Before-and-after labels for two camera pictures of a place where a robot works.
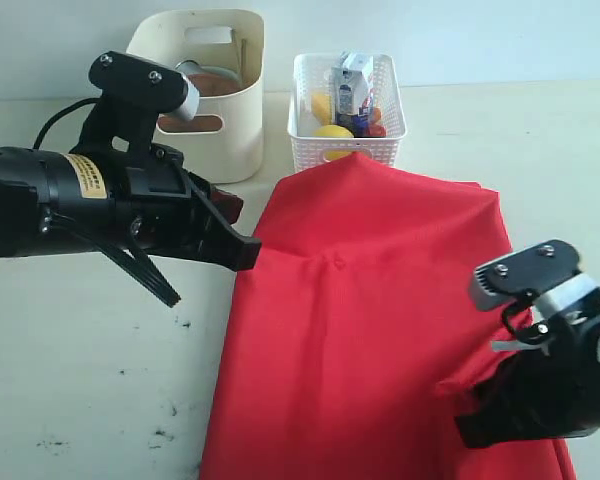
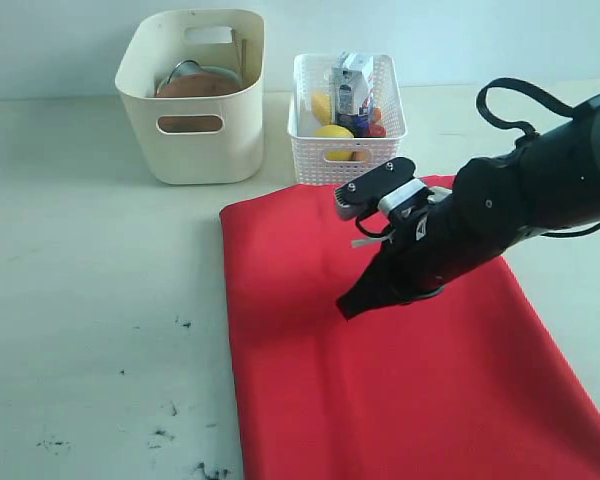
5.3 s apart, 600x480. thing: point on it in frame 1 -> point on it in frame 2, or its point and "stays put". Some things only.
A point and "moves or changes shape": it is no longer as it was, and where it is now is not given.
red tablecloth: x=355 y=313 moves or changes shape
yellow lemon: x=333 y=131 stays put
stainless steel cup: x=190 y=67 stays put
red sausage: x=377 y=130 stays put
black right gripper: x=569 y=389 -> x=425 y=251
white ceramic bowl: x=218 y=70 stays put
